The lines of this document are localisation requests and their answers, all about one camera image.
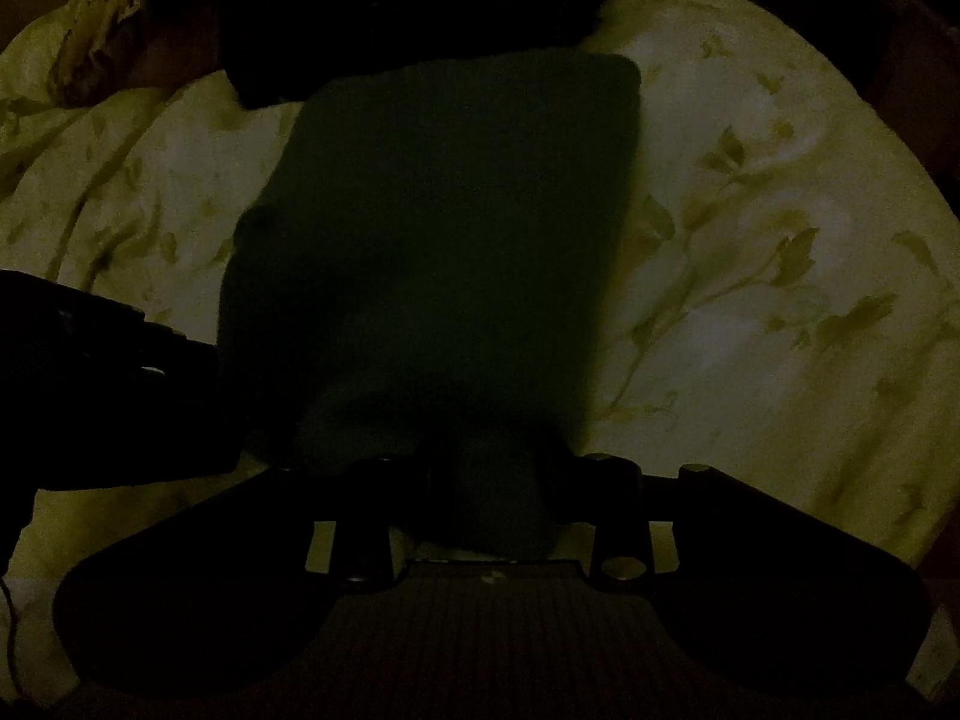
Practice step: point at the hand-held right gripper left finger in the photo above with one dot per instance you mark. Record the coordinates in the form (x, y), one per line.
(369, 517)

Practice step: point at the yellow patterned cloth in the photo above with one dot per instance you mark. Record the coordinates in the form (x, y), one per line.
(94, 41)

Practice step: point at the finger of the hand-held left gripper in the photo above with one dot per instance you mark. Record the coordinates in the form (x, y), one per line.
(180, 356)

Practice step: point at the white floral bedsheet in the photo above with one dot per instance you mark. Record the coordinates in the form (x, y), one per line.
(750, 277)

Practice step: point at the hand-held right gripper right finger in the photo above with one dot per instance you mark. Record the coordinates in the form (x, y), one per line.
(609, 517)

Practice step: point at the black cloth pile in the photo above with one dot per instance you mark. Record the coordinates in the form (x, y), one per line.
(405, 0)

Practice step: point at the dark green cloth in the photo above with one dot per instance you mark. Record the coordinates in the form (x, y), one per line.
(450, 277)

